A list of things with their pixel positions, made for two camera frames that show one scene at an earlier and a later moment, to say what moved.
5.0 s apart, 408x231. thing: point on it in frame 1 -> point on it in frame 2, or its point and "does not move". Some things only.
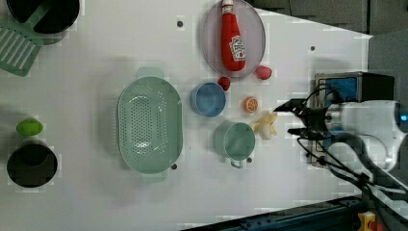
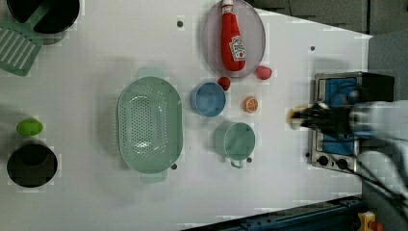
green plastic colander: [150, 124] does not move
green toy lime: [30, 127] does not move
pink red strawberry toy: [263, 72] does not move
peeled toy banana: [264, 126] -> [295, 122]
